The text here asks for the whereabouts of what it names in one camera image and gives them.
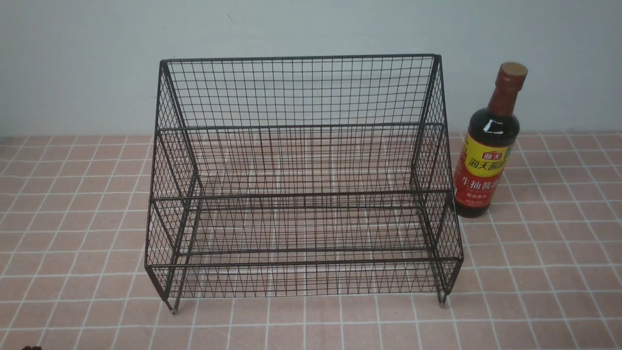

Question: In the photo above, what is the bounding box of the soy sauce bottle red cap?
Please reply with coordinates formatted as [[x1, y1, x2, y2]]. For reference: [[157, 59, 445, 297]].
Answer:
[[453, 62, 528, 218]]

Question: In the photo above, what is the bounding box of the black wire mesh shelf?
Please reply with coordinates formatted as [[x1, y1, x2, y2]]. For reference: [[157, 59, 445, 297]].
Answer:
[[144, 53, 465, 313]]

